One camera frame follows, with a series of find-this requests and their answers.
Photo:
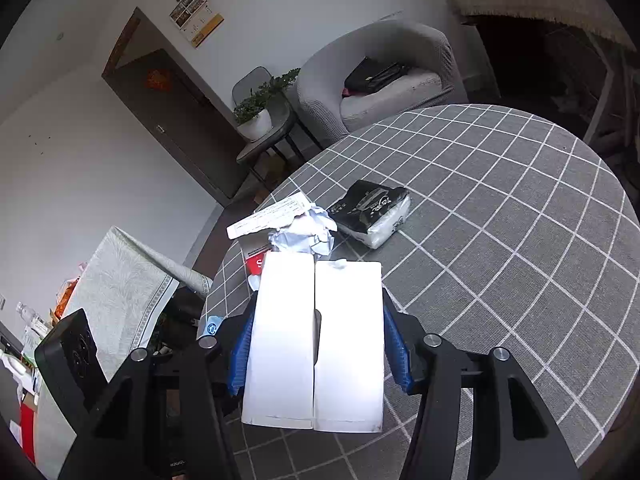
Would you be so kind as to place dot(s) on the orange snack packet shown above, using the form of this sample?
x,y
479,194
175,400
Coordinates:
x,y
67,292

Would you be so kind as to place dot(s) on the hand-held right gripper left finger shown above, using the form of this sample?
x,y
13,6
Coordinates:
x,y
239,360

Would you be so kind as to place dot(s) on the sideboard with fringed cloth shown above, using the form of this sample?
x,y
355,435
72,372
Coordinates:
x,y
540,0

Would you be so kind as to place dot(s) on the red door decoration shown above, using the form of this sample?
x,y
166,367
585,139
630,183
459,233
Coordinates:
x,y
158,79

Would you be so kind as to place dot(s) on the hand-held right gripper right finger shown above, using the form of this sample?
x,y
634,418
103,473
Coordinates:
x,y
397,360

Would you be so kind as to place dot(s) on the red and white small box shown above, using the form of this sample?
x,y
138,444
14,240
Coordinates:
x,y
256,262

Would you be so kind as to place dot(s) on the green packet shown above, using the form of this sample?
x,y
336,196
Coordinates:
x,y
32,345

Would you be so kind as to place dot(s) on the potted plant in white pot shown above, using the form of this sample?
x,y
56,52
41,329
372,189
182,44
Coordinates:
x,y
255,125

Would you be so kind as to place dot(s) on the red packet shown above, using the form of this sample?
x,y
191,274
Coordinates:
x,y
28,432

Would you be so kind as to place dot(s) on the table with pale patterned tablecloth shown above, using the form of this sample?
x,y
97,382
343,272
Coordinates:
x,y
120,280

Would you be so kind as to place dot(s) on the grey armchair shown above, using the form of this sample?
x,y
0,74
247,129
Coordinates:
x,y
320,85

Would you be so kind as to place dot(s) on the dark brown door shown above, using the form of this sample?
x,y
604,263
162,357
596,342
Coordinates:
x,y
190,135

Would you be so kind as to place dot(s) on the clear plastic bottle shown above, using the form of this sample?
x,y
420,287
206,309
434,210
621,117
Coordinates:
x,y
27,316

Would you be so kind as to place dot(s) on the wall calendar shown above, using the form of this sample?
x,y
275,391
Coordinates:
x,y
197,17

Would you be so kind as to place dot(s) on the black bag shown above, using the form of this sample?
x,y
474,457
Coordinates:
x,y
372,75

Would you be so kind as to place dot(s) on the white cardboard box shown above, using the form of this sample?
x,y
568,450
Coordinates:
x,y
280,335

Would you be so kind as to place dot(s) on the black tissue pack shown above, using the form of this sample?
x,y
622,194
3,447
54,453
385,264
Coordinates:
x,y
367,205

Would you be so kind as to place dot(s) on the round grey checked table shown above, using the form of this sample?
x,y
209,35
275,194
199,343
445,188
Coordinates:
x,y
500,235

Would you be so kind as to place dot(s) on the white printed paper slip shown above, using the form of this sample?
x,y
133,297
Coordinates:
x,y
265,217

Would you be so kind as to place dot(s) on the crumpled white paper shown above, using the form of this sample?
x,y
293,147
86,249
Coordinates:
x,y
305,232

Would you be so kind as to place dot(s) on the grey dining chair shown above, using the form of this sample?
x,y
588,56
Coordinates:
x,y
270,141

